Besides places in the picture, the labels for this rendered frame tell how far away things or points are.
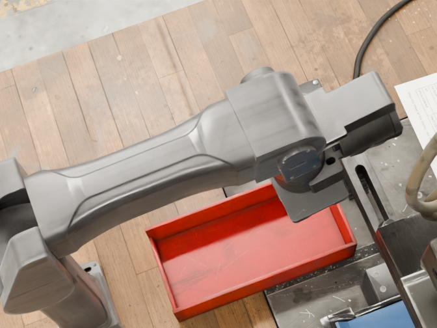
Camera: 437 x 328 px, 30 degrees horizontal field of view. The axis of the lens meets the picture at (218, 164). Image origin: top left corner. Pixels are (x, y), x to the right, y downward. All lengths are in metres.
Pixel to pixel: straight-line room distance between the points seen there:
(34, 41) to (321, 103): 1.73
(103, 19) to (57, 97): 1.16
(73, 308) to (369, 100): 0.37
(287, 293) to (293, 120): 0.47
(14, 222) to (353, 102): 0.31
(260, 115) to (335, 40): 0.59
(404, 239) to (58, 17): 1.71
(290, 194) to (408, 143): 0.37
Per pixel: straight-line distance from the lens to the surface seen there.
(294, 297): 1.09
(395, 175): 1.15
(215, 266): 1.10
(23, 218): 0.72
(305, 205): 0.83
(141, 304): 1.10
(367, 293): 1.06
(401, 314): 1.00
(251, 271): 1.09
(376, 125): 0.74
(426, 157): 0.59
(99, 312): 0.90
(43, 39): 2.39
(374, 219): 1.04
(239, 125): 0.66
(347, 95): 0.72
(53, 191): 0.66
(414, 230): 0.87
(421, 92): 1.20
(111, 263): 1.12
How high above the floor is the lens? 1.96
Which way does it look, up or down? 67 degrees down
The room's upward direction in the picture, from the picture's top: 12 degrees counter-clockwise
